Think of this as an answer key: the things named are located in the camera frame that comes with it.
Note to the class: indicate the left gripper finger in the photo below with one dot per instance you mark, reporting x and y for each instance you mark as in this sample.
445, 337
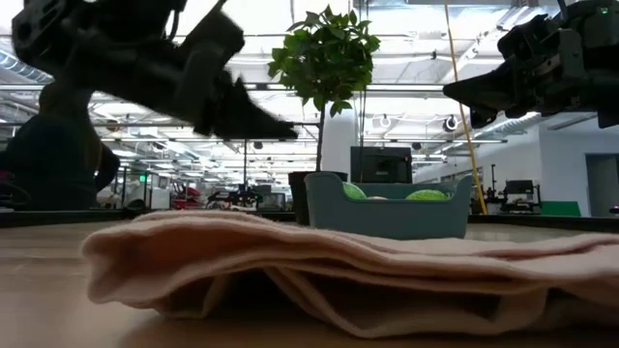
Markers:
246, 111
242, 133

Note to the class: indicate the black mesh box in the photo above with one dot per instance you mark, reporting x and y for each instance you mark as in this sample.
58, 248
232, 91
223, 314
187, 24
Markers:
382, 164

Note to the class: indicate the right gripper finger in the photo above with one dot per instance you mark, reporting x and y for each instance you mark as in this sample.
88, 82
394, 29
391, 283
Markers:
483, 104
488, 83

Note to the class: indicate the beige toy potato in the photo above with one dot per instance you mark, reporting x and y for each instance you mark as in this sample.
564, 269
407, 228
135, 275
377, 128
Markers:
376, 197

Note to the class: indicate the folded beige cloth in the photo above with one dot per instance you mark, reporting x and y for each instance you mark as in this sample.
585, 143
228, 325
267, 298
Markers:
290, 251

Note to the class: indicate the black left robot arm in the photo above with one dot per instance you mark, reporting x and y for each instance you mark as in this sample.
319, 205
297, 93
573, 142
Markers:
97, 48

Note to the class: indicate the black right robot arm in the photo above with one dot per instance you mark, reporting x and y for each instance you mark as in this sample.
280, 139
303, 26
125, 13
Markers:
595, 17

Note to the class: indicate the black robot workstation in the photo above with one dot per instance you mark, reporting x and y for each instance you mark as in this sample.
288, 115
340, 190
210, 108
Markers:
517, 191

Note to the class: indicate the green leafy plant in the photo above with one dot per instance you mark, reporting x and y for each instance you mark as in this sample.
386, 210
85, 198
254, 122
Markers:
324, 53

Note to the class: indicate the green board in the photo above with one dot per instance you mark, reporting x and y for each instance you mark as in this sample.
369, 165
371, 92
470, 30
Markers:
561, 209

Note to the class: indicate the person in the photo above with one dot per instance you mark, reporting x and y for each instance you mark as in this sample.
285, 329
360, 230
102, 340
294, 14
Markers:
53, 164

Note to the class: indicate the green oval toy vegetable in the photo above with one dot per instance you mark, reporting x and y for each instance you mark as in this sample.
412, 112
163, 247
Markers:
427, 195

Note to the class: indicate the teal plastic tub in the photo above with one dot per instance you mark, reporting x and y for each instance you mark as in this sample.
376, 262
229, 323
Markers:
387, 217

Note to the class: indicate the green pear-shaped toy fruit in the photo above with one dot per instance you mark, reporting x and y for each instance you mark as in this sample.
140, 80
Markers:
354, 192

